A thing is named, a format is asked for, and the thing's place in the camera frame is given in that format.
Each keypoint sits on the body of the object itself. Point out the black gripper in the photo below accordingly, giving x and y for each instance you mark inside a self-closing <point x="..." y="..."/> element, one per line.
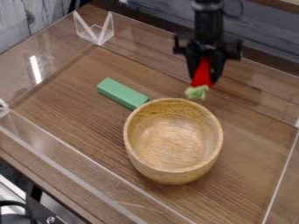
<point x="230" y="45"/>

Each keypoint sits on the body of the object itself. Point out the red plush strawberry toy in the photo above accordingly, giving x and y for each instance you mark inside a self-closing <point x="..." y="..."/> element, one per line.
<point x="201" y="81"/>

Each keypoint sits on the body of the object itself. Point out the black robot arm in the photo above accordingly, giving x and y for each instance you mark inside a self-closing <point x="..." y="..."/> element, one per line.
<point x="209" y="23"/>

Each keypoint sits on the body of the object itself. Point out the green rectangular block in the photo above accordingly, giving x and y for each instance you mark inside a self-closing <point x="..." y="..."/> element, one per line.
<point x="122" y="94"/>

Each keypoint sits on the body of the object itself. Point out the wooden bowl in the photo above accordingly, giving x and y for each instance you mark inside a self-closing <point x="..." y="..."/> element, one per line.
<point x="173" y="138"/>

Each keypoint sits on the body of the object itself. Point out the clear acrylic tray enclosure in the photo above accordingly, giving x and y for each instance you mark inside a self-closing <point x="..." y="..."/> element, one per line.
<point x="102" y="131"/>

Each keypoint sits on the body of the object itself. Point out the black metal bracket with bolt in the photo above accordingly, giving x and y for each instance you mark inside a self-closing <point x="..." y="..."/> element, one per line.
<point x="41" y="213"/>

